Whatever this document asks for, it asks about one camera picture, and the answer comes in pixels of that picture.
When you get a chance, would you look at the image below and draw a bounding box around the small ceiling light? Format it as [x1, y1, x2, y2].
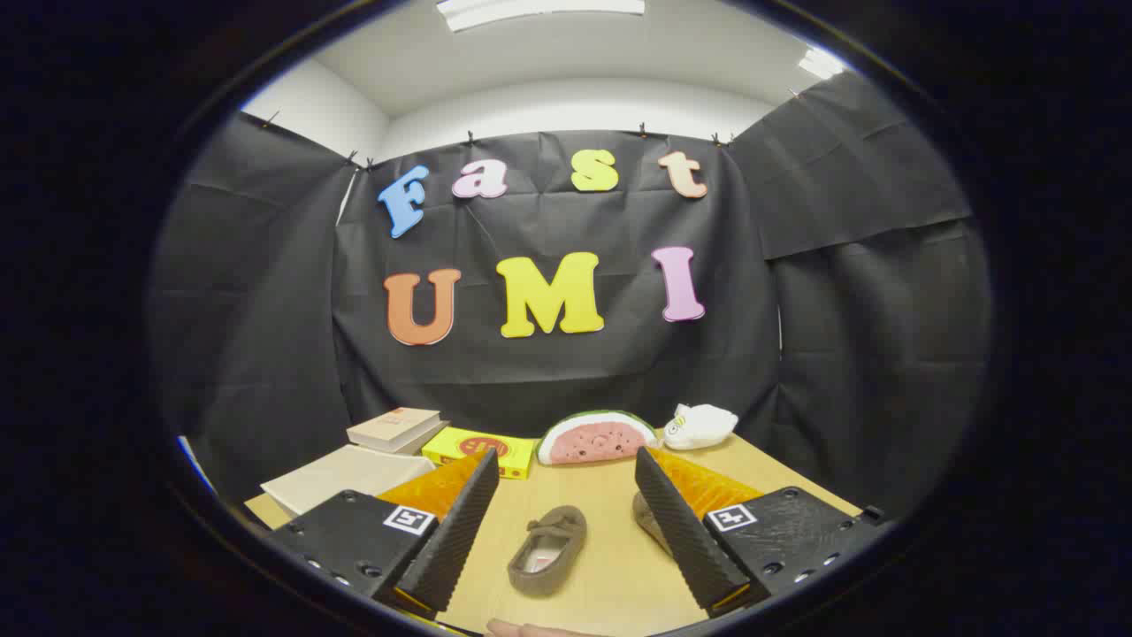
[799, 46, 847, 81]

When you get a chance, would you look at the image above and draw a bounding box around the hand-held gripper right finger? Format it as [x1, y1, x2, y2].
[634, 445, 888, 618]

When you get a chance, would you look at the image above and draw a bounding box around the long ceiling light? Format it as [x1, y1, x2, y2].
[436, 0, 646, 34]

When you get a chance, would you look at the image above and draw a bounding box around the white book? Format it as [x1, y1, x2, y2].
[380, 420, 450, 457]

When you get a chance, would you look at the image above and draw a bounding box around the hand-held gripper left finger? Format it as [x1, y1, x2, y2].
[265, 447, 501, 618]

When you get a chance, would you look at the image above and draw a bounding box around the watermelon slice plush toy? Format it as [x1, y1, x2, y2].
[537, 410, 660, 466]

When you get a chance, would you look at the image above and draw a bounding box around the brown fuzzy shoe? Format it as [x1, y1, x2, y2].
[631, 492, 677, 558]
[507, 505, 588, 597]

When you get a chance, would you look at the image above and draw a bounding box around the yellow box with red circle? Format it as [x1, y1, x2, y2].
[421, 426, 540, 480]

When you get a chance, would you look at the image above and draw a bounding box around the white plush toy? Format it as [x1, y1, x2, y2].
[663, 403, 739, 450]

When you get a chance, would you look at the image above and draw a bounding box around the beige fabric storage box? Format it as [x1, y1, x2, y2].
[261, 444, 436, 518]

